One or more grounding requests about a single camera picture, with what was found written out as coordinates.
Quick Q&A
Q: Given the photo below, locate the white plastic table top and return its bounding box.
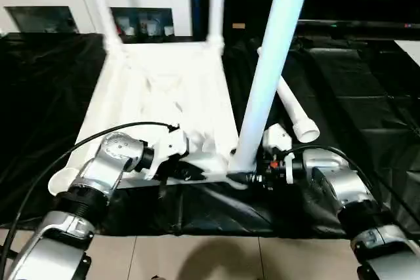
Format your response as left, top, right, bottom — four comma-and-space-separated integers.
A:
48, 39, 253, 197

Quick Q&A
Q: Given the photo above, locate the black plastic mat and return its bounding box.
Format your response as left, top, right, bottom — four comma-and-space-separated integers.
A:
0, 32, 420, 238

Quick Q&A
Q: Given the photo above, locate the white flat board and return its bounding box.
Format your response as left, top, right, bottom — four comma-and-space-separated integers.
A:
393, 39, 420, 58

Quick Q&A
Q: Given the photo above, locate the long black rail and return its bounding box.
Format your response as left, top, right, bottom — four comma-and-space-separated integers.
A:
297, 20, 420, 31

